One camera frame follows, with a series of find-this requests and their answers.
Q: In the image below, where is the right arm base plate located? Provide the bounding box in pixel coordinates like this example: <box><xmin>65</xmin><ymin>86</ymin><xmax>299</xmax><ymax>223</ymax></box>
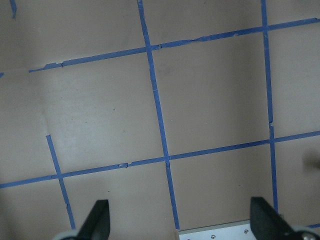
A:
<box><xmin>176</xmin><ymin>220</ymin><xmax>256</xmax><ymax>240</ymax></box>

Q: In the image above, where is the brown paper table cover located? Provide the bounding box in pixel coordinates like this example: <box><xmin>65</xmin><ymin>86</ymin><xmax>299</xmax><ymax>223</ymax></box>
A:
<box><xmin>0</xmin><ymin>0</ymin><xmax>320</xmax><ymax>240</ymax></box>

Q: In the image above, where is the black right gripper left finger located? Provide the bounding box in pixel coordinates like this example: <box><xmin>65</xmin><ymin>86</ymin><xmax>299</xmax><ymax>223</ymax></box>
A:
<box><xmin>76</xmin><ymin>199</ymin><xmax>111</xmax><ymax>240</ymax></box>

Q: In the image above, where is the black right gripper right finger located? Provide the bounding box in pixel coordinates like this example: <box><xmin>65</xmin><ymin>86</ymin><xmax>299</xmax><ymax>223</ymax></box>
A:
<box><xmin>250</xmin><ymin>197</ymin><xmax>294</xmax><ymax>240</ymax></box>

